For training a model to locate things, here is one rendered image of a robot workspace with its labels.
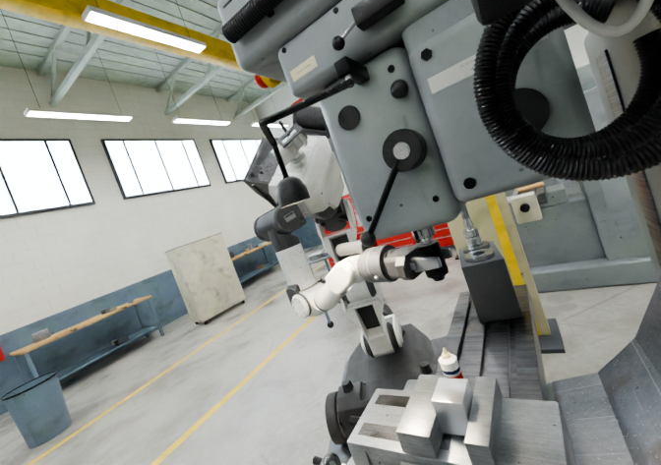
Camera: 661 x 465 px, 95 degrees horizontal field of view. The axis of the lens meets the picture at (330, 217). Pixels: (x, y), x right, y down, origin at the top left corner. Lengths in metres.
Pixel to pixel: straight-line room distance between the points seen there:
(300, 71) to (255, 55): 0.11
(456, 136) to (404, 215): 0.16
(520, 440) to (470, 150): 0.45
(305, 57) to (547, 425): 0.73
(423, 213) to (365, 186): 0.12
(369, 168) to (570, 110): 0.30
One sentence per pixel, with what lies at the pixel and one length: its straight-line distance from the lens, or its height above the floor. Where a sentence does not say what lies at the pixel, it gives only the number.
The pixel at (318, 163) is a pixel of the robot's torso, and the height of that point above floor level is 1.55.
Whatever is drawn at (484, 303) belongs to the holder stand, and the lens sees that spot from 1.07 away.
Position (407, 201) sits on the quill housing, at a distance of 0.56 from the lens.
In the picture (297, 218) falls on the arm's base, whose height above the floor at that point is 1.40.
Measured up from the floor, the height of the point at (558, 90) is 1.45.
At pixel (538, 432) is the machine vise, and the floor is 0.97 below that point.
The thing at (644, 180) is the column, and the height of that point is 1.27.
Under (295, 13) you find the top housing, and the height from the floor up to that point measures 1.75.
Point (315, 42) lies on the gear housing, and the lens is 0.62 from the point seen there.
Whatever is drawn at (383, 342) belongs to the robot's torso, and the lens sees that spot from 1.58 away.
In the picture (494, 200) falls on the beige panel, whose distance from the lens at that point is 2.38.
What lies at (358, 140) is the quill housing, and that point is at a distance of 0.58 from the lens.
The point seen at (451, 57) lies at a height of 1.55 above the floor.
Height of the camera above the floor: 1.41
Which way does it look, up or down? 3 degrees down
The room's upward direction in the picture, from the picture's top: 20 degrees counter-clockwise
